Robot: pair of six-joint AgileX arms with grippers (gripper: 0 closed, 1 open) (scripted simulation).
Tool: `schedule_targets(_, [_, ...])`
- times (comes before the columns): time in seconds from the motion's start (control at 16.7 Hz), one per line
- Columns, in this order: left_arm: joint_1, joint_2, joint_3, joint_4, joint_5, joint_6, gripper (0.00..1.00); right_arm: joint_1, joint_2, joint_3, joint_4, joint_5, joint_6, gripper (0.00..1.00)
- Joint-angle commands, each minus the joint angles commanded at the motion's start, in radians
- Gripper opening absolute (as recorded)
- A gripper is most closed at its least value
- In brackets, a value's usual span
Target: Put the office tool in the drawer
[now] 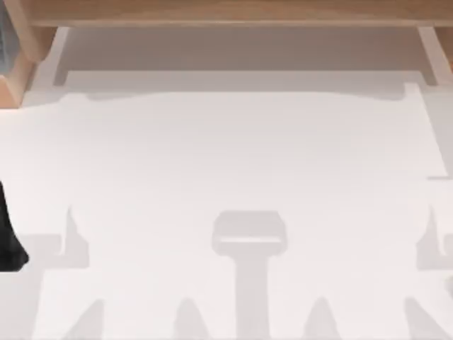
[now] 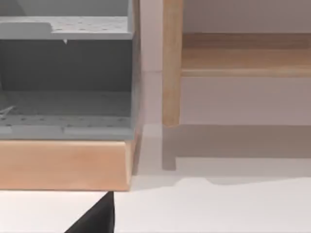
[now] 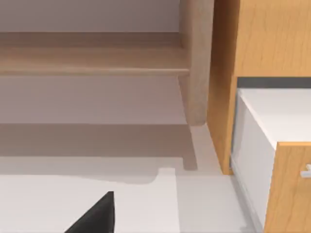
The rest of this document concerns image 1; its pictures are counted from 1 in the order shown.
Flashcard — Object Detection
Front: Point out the pale wooden drawer front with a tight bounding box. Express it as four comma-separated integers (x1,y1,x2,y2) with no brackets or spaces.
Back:
0,0,57,109

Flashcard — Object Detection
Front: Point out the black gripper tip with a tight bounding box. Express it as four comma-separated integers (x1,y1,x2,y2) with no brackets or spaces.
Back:
0,181,30,273

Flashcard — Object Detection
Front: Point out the wooden cupboard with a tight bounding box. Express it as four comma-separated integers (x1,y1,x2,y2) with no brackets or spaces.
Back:
6,0,453,86

